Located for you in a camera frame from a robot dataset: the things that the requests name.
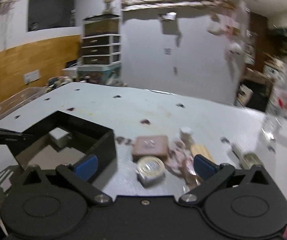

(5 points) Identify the oval light wooden block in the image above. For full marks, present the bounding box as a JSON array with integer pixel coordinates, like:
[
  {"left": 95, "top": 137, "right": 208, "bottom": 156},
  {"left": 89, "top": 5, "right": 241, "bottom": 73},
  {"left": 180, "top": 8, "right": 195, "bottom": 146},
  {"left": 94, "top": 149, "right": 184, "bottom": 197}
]
[{"left": 190, "top": 144, "right": 214, "bottom": 163}]

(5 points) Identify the black storage box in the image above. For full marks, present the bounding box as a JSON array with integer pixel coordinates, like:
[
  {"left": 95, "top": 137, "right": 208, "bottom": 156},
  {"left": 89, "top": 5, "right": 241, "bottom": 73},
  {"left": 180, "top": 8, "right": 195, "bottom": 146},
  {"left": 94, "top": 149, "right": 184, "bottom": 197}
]
[{"left": 9, "top": 111, "right": 117, "bottom": 181}]

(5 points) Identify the white rectangular charger block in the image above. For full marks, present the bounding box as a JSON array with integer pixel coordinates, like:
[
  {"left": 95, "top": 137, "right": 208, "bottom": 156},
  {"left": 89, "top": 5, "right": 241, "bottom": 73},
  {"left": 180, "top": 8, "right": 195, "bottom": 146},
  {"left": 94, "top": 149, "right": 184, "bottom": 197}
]
[{"left": 49, "top": 127, "right": 71, "bottom": 148}]

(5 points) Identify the round cream tape dispenser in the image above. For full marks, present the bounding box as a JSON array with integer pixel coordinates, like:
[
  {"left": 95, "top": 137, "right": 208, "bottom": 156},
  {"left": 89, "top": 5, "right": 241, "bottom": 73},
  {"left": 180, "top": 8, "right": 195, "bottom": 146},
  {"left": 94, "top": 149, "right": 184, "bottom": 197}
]
[{"left": 136, "top": 156, "right": 165, "bottom": 187}]

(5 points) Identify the brown carved wooden coaster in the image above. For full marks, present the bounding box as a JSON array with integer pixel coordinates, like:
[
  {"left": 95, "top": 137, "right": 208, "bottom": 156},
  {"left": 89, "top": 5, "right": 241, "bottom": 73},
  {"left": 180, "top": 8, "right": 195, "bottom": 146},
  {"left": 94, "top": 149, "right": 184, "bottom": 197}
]
[{"left": 131, "top": 135, "right": 169, "bottom": 162}]

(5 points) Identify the beige utility knife tool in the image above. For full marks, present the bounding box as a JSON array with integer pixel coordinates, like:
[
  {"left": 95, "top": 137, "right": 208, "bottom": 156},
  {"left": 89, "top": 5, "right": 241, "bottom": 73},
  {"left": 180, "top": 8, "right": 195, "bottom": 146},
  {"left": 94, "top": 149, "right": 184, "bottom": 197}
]
[{"left": 231, "top": 143, "right": 263, "bottom": 170}]

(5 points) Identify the clear plastic storage bin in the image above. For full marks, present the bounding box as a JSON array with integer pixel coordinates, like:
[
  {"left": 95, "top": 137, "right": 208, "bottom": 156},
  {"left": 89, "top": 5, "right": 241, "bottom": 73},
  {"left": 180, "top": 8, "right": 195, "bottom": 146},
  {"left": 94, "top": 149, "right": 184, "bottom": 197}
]
[{"left": 0, "top": 87, "right": 46, "bottom": 120}]

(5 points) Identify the clear plastic water bottle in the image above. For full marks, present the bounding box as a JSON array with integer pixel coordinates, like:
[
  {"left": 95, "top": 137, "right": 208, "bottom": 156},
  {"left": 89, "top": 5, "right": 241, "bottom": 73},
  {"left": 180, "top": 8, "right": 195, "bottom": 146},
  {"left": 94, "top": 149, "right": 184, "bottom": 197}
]
[{"left": 262, "top": 62, "right": 287, "bottom": 141}]

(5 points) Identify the white three drawer cabinet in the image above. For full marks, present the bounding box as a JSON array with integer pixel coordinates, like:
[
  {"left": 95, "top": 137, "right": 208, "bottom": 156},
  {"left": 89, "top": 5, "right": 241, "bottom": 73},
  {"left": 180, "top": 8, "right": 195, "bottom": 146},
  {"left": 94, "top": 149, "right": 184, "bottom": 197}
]
[{"left": 81, "top": 34, "right": 121, "bottom": 65}]

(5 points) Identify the glass fish tank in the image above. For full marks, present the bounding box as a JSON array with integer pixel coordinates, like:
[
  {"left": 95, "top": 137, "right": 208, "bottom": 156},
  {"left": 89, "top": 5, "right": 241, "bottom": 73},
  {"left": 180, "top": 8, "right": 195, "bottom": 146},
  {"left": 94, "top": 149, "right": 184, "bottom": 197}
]
[{"left": 83, "top": 14, "right": 120, "bottom": 36}]

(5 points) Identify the white wall power socket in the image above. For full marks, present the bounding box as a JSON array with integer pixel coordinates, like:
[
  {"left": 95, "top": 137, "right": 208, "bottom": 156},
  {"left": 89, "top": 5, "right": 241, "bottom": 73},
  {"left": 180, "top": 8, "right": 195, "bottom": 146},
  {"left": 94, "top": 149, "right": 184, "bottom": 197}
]
[{"left": 23, "top": 69, "right": 41, "bottom": 85}]

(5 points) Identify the dark wall window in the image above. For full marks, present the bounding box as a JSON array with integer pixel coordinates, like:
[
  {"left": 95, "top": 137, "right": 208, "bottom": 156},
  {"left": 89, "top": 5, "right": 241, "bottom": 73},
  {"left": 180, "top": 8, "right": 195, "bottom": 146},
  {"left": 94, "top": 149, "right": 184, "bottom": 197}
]
[{"left": 28, "top": 0, "right": 75, "bottom": 31}]

